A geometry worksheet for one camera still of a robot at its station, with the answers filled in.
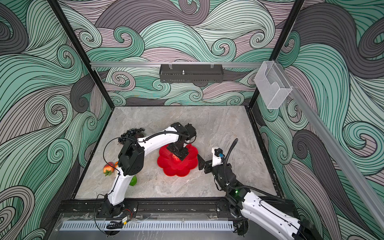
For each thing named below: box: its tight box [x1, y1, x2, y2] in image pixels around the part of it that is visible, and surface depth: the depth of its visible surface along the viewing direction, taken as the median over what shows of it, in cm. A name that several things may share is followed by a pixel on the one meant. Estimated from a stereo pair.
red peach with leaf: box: [103, 161, 115, 177], surface depth 85 cm
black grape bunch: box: [117, 127, 145, 144], surface depth 100 cm
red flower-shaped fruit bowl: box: [157, 144, 199, 177], surface depth 90 cm
